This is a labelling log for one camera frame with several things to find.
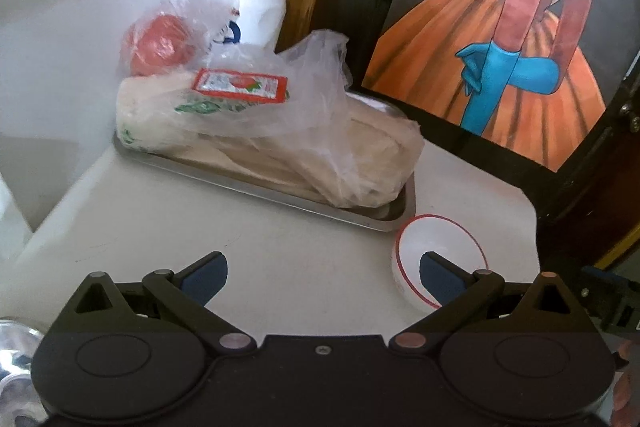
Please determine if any red sauce packet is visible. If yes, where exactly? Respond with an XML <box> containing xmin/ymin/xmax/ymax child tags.
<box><xmin>192</xmin><ymin>68</ymin><xmax>290</xmax><ymax>103</ymax></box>

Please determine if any white green-printed food package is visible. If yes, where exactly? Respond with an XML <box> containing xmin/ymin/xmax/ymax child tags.
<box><xmin>116</xmin><ymin>74</ymin><xmax>291</xmax><ymax>154</ymax></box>

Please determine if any plastic bag of flatbread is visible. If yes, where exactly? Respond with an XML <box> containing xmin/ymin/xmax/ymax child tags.
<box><xmin>200</xmin><ymin>29</ymin><xmax>426</xmax><ymax>208</ymax></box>

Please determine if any red tomato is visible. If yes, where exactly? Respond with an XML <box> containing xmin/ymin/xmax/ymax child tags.
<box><xmin>125</xmin><ymin>14</ymin><xmax>199</xmax><ymax>78</ymax></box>

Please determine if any metal door latch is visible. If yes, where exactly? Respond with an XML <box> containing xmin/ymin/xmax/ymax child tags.
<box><xmin>621</xmin><ymin>101</ymin><xmax>640</xmax><ymax>134</ymax></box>

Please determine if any rectangular steel tray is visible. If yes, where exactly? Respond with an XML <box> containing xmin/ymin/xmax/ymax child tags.
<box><xmin>112</xmin><ymin>89</ymin><xmax>418</xmax><ymax>233</ymax></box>

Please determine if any person's right hand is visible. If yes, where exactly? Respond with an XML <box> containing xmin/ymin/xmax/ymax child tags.
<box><xmin>611</xmin><ymin>339</ymin><xmax>640</xmax><ymax>426</ymax></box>

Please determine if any girl in orange skirt poster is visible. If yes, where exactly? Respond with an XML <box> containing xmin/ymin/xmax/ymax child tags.
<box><xmin>361</xmin><ymin>0</ymin><xmax>615</xmax><ymax>172</ymax></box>

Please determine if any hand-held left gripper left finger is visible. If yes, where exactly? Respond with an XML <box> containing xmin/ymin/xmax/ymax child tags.
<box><xmin>62</xmin><ymin>252</ymin><xmax>258</xmax><ymax>355</ymax></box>

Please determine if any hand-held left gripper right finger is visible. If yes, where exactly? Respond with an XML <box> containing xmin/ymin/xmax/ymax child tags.
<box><xmin>389</xmin><ymin>252</ymin><xmax>583</xmax><ymax>355</ymax></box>

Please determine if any white ceramic bowl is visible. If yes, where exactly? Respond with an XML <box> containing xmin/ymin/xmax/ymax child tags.
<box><xmin>391</xmin><ymin>214</ymin><xmax>489</xmax><ymax>314</ymax></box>

